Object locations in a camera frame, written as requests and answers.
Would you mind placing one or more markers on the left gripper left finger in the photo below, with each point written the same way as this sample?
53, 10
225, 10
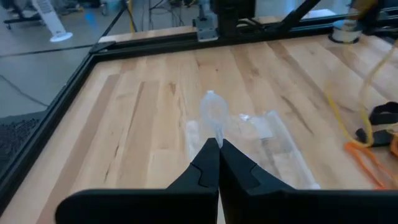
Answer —
186, 202

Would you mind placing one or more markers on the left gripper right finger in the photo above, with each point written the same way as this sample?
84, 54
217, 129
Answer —
264, 205

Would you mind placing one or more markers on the clear plastic zip bag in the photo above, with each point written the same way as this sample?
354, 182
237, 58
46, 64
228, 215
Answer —
280, 149
192, 137
214, 109

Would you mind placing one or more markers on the thin orange rubber band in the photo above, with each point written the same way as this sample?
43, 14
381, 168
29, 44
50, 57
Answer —
354, 149

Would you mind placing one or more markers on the yellow rubber band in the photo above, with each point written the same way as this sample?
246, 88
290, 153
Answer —
369, 137

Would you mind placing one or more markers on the wide orange rubber band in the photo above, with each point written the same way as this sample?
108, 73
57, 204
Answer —
395, 146

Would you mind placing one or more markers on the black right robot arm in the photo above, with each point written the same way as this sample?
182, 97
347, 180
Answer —
233, 15

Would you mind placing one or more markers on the black mesh-top box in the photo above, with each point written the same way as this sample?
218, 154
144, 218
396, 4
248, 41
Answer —
18, 137

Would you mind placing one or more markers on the black round disc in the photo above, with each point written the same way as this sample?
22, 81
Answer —
343, 39

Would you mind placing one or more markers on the black wheeled stand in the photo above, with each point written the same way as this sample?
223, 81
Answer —
21, 20

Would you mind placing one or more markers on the black aluminium table frame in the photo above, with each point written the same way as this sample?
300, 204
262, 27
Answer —
140, 46

